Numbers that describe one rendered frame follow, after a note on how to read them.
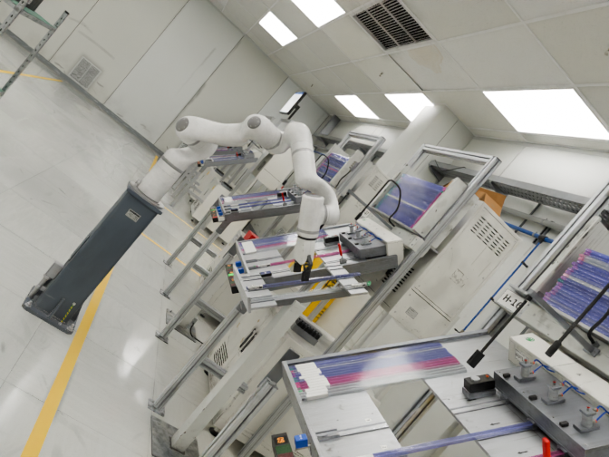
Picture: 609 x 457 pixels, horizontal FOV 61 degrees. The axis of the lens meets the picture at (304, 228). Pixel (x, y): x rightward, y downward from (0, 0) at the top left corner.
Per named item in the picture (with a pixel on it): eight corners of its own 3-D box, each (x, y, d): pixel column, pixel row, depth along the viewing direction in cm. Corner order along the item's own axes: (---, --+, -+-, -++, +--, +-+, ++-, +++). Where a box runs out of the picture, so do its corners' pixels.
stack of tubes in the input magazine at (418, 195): (410, 228, 249) (447, 185, 248) (373, 207, 297) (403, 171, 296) (428, 243, 253) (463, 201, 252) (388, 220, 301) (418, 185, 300)
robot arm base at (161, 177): (128, 187, 226) (154, 155, 226) (130, 179, 244) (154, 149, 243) (163, 213, 233) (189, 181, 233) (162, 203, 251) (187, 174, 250)
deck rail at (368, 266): (252, 295, 235) (250, 282, 233) (251, 293, 236) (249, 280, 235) (398, 267, 248) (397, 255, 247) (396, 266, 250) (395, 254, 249)
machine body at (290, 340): (204, 433, 246) (288, 335, 244) (199, 363, 312) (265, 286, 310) (304, 493, 267) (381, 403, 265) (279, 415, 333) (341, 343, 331)
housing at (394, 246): (389, 269, 250) (387, 241, 246) (356, 243, 296) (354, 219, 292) (404, 267, 251) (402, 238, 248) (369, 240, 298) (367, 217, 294)
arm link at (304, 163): (324, 163, 214) (334, 229, 201) (288, 160, 208) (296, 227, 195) (333, 151, 206) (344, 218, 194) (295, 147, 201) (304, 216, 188)
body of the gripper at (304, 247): (294, 229, 200) (289, 257, 203) (303, 238, 191) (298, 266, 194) (312, 230, 203) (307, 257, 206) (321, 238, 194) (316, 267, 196)
